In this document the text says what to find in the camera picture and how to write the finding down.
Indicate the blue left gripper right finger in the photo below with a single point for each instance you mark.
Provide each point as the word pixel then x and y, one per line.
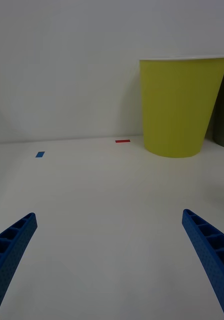
pixel 214 257

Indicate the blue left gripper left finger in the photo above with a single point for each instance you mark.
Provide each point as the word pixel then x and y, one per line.
pixel 10 252

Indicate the yellow-green plastic bin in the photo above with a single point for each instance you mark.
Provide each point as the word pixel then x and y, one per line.
pixel 177 110

